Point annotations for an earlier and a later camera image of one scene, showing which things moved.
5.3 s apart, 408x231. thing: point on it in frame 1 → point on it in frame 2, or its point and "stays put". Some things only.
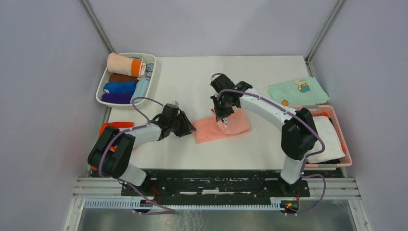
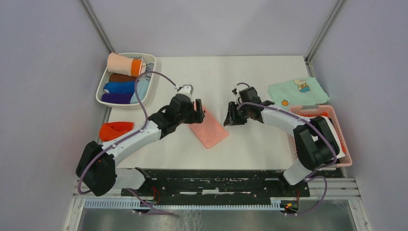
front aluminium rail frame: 344,189 stays put
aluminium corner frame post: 337,11 stays put
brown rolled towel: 115,77 stays put
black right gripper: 221,114 → 231,119
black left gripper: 187,126 → 196,116
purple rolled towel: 117,98 stays put
